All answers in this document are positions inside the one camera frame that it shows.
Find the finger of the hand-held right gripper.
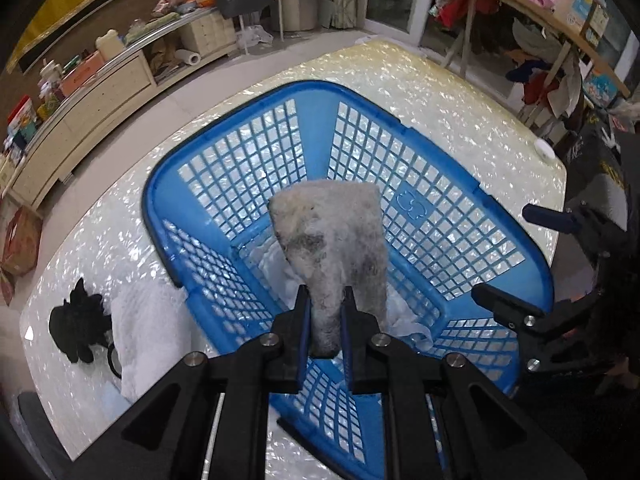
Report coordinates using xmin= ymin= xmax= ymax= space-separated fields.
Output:
xmin=522 ymin=202 xmax=626 ymax=261
xmin=472 ymin=284 xmax=608 ymax=376

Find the white towel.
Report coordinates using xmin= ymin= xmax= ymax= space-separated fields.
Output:
xmin=107 ymin=280 xmax=193 ymax=403

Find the blue plastic basket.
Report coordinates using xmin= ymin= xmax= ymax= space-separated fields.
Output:
xmin=141 ymin=80 xmax=555 ymax=480

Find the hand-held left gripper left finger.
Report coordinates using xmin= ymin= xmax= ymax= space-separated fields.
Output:
xmin=65 ymin=285 xmax=309 ymax=480

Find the cream sideboard cabinet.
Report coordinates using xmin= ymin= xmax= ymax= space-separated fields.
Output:
xmin=0 ymin=7 xmax=240 ymax=208

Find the black plush toy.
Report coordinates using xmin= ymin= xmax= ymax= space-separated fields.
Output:
xmin=48 ymin=277 xmax=108 ymax=365

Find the white plastic bag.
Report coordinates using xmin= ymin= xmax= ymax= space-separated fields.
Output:
xmin=237 ymin=25 xmax=275 ymax=48

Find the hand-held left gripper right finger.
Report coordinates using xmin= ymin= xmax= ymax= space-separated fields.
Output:
xmin=341 ymin=286 xmax=587 ymax=480

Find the yellow and black banner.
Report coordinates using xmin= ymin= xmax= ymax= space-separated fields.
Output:
xmin=17 ymin=0 xmax=166 ymax=73

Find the white cloth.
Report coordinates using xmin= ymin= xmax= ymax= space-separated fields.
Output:
xmin=247 ymin=242 xmax=435 ymax=356

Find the cream plastic jug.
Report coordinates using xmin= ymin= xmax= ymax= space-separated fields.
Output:
xmin=95 ymin=32 xmax=126 ymax=61

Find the wooden trestle table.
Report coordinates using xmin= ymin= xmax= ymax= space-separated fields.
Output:
xmin=425 ymin=0 xmax=633 ymax=136

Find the person's black printed shirt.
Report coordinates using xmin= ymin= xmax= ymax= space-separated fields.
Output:
xmin=562 ymin=125 xmax=640 ymax=241

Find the brown cardboard box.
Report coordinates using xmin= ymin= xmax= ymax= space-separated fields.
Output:
xmin=0 ymin=207 xmax=43 ymax=276

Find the grey fuzzy cloth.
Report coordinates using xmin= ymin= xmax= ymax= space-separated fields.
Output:
xmin=268 ymin=178 xmax=390 ymax=358

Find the pink cardboard box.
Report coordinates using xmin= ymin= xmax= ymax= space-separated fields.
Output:
xmin=60 ymin=52 xmax=106 ymax=96

